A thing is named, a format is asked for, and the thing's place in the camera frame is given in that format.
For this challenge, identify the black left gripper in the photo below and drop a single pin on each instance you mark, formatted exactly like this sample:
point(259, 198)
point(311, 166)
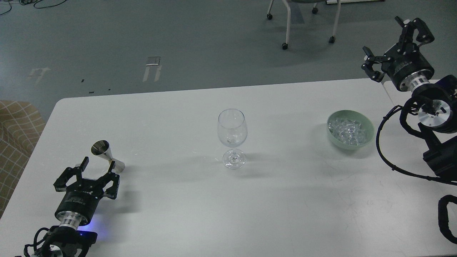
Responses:
point(82, 197)

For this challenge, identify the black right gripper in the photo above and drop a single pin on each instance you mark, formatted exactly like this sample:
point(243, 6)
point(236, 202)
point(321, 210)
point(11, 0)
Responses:
point(407, 67)

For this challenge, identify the steel double jigger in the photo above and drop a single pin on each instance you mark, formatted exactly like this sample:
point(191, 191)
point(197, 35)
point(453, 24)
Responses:
point(102, 149)

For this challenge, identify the clear ice cubes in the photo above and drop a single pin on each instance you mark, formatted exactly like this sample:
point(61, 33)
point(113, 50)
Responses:
point(347, 131)

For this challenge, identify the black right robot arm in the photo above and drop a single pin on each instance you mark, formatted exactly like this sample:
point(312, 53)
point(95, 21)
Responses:
point(432, 107)

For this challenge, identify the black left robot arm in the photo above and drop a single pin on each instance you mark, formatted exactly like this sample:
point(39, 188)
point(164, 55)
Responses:
point(63, 240)

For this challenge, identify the clear wine glass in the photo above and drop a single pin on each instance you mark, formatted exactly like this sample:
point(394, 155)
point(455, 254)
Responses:
point(232, 132)

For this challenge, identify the white rolling chair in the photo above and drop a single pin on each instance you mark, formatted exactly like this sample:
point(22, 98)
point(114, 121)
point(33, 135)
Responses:
point(299, 11)

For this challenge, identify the beige checkered chair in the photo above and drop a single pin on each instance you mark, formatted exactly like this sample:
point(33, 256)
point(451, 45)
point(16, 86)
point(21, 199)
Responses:
point(21, 126)

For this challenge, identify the green bowl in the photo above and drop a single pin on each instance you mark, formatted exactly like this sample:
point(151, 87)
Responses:
point(350, 114)

